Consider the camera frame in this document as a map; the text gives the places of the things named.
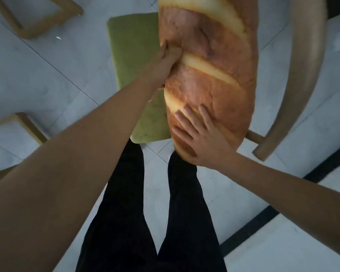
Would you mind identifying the person's right hand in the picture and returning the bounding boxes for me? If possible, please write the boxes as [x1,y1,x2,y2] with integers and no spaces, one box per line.
[171,104,238,170]

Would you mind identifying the person's left hand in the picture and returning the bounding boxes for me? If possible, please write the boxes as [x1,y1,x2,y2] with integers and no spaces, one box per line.
[143,41,183,91]

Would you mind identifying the white oval coffee table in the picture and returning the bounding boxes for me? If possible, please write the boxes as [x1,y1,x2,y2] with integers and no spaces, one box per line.
[0,0,84,190]

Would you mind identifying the green seat wooden chair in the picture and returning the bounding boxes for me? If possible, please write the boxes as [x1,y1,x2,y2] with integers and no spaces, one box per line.
[106,0,328,162]

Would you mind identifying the person's right forearm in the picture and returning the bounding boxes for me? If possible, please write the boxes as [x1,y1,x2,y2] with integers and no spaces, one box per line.
[225,153,340,254]

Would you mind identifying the person's black trousers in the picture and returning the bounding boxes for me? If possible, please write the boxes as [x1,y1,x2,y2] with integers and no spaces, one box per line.
[75,138,229,272]

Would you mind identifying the bread loaf shaped pillow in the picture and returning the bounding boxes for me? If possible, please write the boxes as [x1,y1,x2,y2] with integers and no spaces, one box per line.
[158,0,259,167]

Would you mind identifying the person's left forearm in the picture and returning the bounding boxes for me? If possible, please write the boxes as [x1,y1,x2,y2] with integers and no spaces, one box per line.
[0,73,165,272]

